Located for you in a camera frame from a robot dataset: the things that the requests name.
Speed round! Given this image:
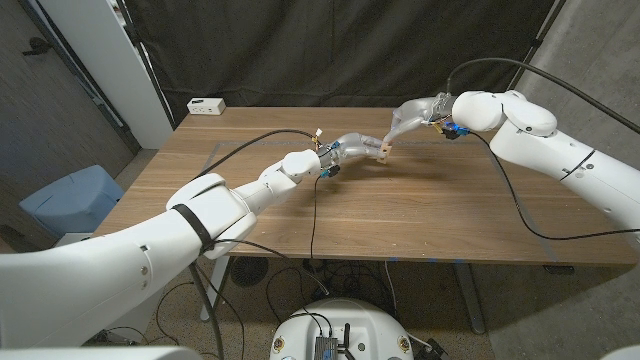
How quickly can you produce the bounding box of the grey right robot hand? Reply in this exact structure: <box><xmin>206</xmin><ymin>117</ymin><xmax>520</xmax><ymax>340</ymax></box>
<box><xmin>382</xmin><ymin>92</ymin><xmax>457</xmax><ymax>146</ymax></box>

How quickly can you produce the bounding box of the white table leg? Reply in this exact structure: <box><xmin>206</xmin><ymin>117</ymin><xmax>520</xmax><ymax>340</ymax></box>
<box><xmin>199</xmin><ymin>255</ymin><xmax>232</xmax><ymax>323</ymax></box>

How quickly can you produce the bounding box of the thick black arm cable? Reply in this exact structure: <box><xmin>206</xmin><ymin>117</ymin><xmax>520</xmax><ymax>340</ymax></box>
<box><xmin>188</xmin><ymin>128</ymin><xmax>321</xmax><ymax>360</ymax></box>
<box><xmin>446</xmin><ymin>57</ymin><xmax>640</xmax><ymax>135</ymax></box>

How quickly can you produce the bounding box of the grey device on torso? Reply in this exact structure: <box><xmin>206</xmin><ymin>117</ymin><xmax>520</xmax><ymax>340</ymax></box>
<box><xmin>313</xmin><ymin>335</ymin><xmax>340</xmax><ymax>360</ymax></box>

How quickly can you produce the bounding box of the black backdrop curtain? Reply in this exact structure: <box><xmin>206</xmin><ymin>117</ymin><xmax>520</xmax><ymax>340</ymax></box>
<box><xmin>122</xmin><ymin>0</ymin><xmax>569</xmax><ymax>124</ymax></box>

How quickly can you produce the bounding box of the blue plastic bin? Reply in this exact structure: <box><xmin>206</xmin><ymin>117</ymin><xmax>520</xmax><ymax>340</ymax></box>
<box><xmin>18</xmin><ymin>164</ymin><xmax>125</xmax><ymax>240</ymax></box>

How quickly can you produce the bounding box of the grey table leg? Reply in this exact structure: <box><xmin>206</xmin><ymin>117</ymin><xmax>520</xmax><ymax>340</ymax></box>
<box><xmin>452</xmin><ymin>262</ymin><xmax>487</xmax><ymax>335</ymax></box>

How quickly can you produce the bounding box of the white cabinet panel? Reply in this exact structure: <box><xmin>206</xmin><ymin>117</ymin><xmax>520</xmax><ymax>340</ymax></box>
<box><xmin>37</xmin><ymin>0</ymin><xmax>175</xmax><ymax>150</ymax></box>

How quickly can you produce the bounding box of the black floor cable tangle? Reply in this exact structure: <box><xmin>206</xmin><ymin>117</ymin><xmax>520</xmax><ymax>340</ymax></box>
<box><xmin>264</xmin><ymin>257</ymin><xmax>401</xmax><ymax>321</ymax></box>

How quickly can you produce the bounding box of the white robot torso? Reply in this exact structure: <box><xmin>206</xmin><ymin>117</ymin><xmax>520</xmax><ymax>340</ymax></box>
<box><xmin>269</xmin><ymin>298</ymin><xmax>415</xmax><ymax>360</ymax></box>

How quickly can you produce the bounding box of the white power strip box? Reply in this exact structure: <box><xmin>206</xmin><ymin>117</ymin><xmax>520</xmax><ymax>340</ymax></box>
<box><xmin>186</xmin><ymin>97</ymin><xmax>227</xmax><ymax>117</ymax></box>

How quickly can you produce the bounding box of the thin black wrist wire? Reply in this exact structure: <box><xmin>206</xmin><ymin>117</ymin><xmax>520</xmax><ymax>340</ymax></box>
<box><xmin>212</xmin><ymin>174</ymin><xmax>331</xmax><ymax>296</ymax></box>
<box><xmin>469</xmin><ymin>130</ymin><xmax>640</xmax><ymax>242</ymax></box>

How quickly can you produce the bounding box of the round black floor fan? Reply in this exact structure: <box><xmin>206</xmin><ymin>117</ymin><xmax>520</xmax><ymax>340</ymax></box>
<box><xmin>230</xmin><ymin>256</ymin><xmax>269</xmax><ymax>288</ymax></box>

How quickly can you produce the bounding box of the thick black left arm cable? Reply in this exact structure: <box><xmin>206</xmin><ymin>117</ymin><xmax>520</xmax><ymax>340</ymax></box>
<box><xmin>188</xmin><ymin>128</ymin><xmax>321</xmax><ymax>360</ymax></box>

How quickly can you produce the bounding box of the thin black right wrist wire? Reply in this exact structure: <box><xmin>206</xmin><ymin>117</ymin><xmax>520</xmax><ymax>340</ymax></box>
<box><xmin>469</xmin><ymin>130</ymin><xmax>640</xmax><ymax>242</ymax></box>

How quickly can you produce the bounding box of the black door handle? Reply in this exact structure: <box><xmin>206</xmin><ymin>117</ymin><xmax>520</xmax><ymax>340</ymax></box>
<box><xmin>21</xmin><ymin>37</ymin><xmax>53</xmax><ymax>56</ymax></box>

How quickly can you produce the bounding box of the thin black left wrist wire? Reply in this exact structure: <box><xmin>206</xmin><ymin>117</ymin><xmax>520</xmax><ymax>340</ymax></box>
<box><xmin>212</xmin><ymin>174</ymin><xmax>331</xmax><ymax>296</ymax></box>

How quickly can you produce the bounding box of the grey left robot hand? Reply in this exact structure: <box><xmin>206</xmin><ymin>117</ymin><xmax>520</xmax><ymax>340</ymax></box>
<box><xmin>318</xmin><ymin>131</ymin><xmax>384</xmax><ymax>171</ymax></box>

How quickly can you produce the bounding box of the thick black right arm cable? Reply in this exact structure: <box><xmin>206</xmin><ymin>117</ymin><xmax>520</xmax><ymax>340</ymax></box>
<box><xmin>446</xmin><ymin>57</ymin><xmax>640</xmax><ymax>135</ymax></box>

